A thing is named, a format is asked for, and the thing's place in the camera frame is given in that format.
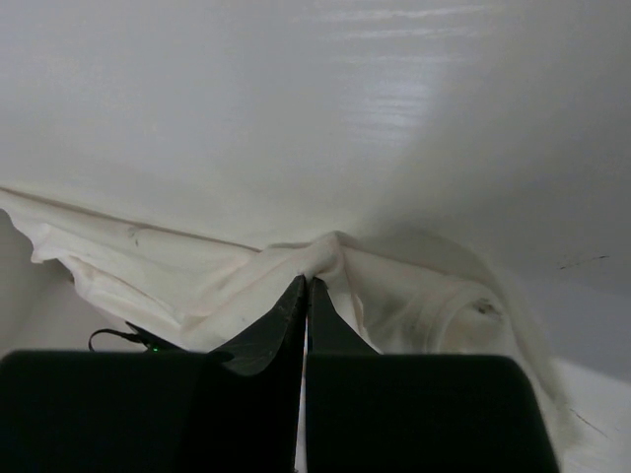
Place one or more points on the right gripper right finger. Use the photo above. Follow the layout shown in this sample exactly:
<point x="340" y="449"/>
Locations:
<point x="367" y="412"/>

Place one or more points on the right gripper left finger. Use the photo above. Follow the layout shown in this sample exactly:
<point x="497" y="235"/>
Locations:
<point x="234" y="409"/>

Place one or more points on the white t shirt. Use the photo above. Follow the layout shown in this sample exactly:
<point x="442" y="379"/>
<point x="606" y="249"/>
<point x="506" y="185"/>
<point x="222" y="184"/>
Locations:
<point x="414" y="294"/>

